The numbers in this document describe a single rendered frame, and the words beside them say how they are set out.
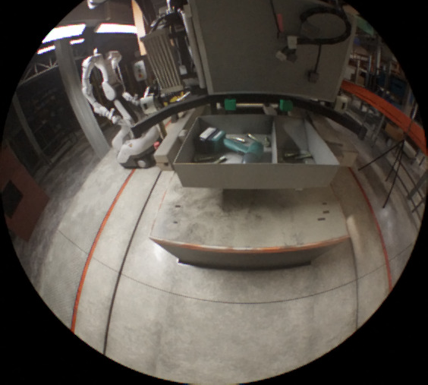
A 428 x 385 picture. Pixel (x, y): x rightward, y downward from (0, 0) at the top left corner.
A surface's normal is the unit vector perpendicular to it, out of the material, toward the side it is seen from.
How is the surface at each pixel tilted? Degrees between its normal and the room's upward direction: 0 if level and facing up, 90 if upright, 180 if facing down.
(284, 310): 0
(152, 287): 0
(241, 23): 106
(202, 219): 0
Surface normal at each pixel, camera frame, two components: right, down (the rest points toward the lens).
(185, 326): -0.11, -0.72
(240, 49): -0.08, 0.87
